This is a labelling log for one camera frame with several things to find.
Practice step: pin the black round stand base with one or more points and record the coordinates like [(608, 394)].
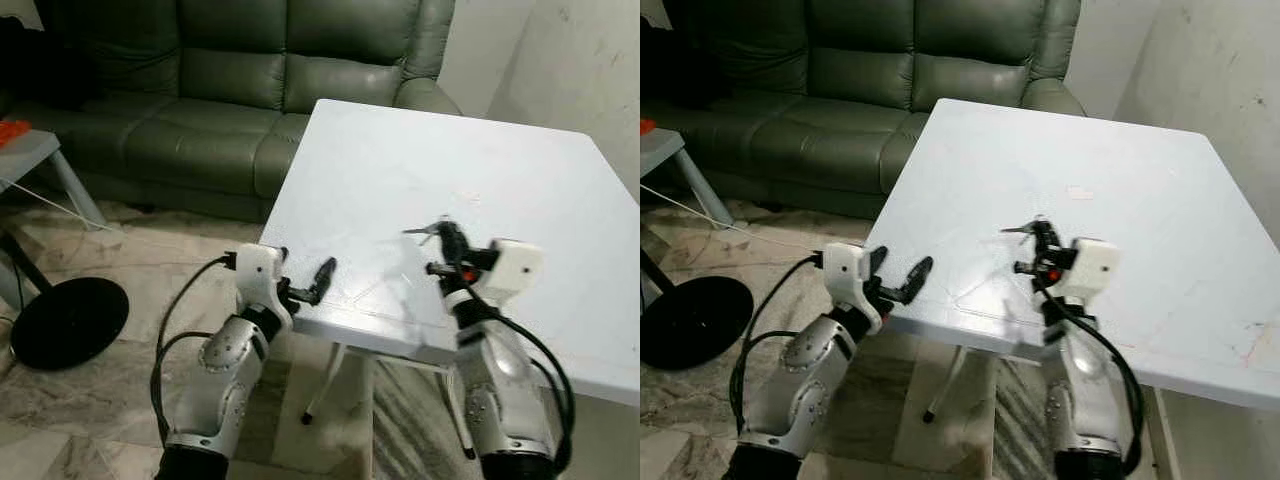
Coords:
[(695, 325), (70, 325)]

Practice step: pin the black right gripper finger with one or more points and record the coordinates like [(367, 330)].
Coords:
[(1040, 238), (1053, 242), (446, 238), (459, 242)]

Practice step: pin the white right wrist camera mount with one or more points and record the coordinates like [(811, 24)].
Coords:
[(518, 265), (1095, 265)]

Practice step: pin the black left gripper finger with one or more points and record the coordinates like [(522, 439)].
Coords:
[(283, 256), (324, 280), (918, 282), (878, 262)]

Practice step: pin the white square table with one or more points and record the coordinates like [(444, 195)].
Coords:
[(1150, 200), (450, 160)]

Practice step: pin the green leather sofa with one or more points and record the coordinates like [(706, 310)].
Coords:
[(800, 130), (230, 130)]

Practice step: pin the black stand pole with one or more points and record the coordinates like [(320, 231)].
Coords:
[(20, 258), (650, 265)]

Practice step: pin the orange object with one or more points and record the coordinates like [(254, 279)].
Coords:
[(14, 133), (647, 127)]

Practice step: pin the grey side table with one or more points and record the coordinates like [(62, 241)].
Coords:
[(655, 150), (25, 160)]

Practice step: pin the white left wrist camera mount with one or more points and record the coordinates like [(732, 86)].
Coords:
[(845, 275), (255, 275)]

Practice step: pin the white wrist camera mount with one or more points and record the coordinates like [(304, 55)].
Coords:
[(255, 275), (845, 275), (518, 265), (1095, 265)]

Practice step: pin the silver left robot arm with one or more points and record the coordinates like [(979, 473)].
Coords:
[(225, 370), (800, 375)]

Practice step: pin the black item on sofa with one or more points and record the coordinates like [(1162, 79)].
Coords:
[(45, 70), (675, 70)]

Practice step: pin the white table leg black tip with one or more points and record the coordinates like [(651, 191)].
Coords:
[(945, 383), (325, 383), (451, 390)]

